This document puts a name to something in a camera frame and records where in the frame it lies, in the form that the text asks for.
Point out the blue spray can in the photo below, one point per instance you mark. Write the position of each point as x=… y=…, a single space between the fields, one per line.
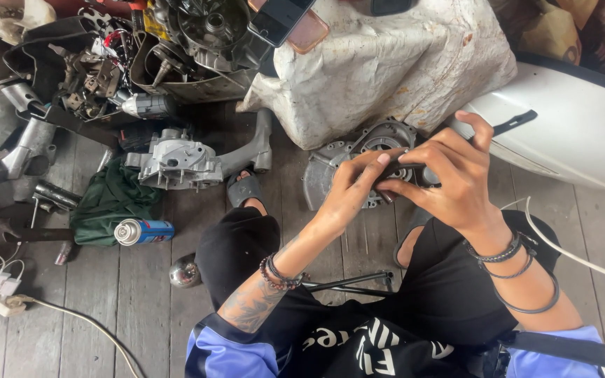
x=147 y=231

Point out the small dark metal engine part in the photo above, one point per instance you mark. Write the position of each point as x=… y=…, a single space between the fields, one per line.
x=406 y=171

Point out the dark phone with rounded corners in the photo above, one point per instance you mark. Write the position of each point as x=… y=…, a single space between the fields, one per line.
x=392 y=5

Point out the black smartphone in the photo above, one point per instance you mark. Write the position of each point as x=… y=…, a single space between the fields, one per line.
x=279 y=18

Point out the blue and black shirt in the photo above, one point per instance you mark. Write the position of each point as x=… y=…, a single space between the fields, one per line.
x=229 y=351

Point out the person's left hand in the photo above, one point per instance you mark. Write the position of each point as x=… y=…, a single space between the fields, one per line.
x=347 y=199

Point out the black trousers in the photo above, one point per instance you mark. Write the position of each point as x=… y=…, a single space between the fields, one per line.
x=439 y=294

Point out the metal tray of engine parts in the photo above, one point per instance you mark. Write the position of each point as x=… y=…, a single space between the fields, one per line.
x=202 y=47

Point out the grey round engine cover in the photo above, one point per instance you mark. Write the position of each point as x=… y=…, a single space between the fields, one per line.
x=323 y=173

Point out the person's right hand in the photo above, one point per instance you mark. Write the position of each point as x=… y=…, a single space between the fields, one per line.
x=465 y=178

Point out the chrome metal ball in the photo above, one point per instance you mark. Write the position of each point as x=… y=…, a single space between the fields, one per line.
x=184 y=271

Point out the black rubber wrist band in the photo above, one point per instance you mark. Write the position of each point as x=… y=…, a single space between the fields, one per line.
x=549 y=302

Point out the silver engine crankcase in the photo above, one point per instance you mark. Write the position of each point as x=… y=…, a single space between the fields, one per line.
x=181 y=160

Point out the dark metal pipe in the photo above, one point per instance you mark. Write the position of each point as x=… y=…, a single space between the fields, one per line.
x=55 y=193

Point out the patterned cushions heap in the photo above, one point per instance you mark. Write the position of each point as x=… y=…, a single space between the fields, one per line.
x=586 y=31

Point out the white scooter body panel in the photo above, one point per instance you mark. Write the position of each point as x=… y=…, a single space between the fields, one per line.
x=570 y=126

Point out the short silver metal tube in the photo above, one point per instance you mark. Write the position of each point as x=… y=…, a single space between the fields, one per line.
x=19 y=96

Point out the white plastic bag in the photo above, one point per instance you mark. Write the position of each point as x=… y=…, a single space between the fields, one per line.
x=11 y=18

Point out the person's left fingers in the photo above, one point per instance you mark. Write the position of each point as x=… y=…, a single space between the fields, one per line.
x=371 y=160

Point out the rusty flat metal bar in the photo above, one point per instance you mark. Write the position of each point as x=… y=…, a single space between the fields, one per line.
x=40 y=235

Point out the black bag of metal parts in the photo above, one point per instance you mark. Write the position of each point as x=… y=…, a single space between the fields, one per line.
x=71 y=68

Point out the grey sandal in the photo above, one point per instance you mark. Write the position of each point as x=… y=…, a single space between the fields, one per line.
x=243 y=190
x=413 y=223

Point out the silver exhaust pipe piece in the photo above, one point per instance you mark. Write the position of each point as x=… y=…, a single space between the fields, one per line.
x=29 y=144

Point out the green cloth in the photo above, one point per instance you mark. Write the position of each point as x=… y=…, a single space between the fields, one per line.
x=111 y=204

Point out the smartphone with tan case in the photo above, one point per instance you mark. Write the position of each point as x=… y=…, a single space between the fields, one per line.
x=310 y=34

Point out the black metal rod frame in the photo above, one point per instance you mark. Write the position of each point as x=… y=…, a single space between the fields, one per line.
x=344 y=282

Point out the white woven sack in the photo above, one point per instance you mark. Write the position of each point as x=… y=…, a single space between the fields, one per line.
x=386 y=68

